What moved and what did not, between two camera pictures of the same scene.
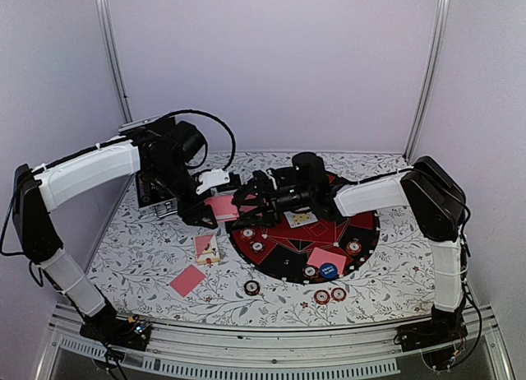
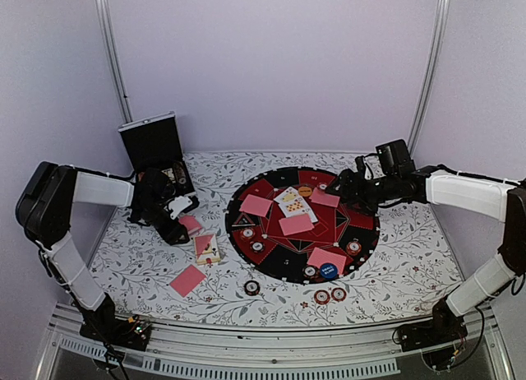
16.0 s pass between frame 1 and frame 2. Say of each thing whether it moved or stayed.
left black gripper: moved
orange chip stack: stayed
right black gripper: moved
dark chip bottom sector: stayed
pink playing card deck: moved
